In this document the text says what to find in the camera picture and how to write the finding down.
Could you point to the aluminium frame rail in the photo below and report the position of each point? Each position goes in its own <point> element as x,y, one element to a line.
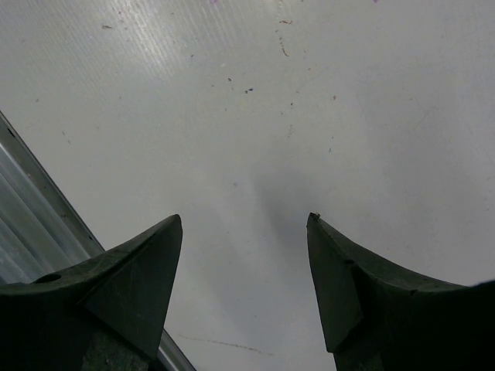
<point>41,233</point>

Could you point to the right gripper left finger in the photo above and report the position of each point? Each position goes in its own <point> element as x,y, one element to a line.
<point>106,313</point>

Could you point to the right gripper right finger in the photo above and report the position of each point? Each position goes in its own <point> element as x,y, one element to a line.
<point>378,315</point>

